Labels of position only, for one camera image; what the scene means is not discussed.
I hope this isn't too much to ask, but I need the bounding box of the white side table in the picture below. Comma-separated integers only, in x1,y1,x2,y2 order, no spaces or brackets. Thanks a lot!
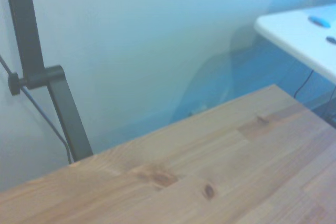
254,3,336,85

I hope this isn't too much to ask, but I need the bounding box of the light blue object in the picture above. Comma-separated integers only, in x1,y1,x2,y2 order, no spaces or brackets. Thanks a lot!
307,15,332,28

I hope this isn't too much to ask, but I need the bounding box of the black hanging cable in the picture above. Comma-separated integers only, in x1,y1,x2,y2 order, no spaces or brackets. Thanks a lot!
293,69,315,99

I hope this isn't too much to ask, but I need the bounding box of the black camera stand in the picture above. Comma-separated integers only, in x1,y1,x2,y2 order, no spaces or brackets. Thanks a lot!
2,0,95,162

